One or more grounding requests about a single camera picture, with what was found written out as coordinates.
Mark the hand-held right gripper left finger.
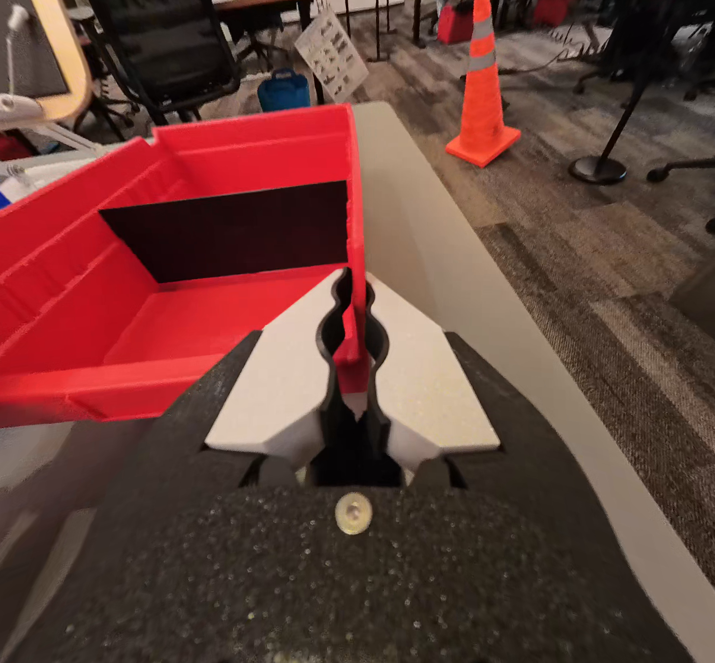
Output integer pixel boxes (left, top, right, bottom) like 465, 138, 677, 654
205, 267, 354, 485

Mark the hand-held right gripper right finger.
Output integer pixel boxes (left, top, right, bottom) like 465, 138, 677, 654
366, 272, 502, 485

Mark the red storage bin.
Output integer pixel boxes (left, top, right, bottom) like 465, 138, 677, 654
437, 4, 476, 45
533, 0, 571, 27
0, 103, 372, 429

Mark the grey desk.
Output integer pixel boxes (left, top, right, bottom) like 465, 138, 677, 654
0, 101, 715, 663

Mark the black bin divider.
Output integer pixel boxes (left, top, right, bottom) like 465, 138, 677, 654
99, 180, 350, 284

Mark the orange traffic cone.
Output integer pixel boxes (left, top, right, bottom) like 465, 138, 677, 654
446, 0, 522, 168

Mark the white printed sheet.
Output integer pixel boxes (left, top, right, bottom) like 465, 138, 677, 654
294, 6, 369, 104

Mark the black mesh office chair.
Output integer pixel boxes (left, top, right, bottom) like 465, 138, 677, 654
64, 0, 244, 124

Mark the white stand with black board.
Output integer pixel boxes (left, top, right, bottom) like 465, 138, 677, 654
0, 0, 107, 155

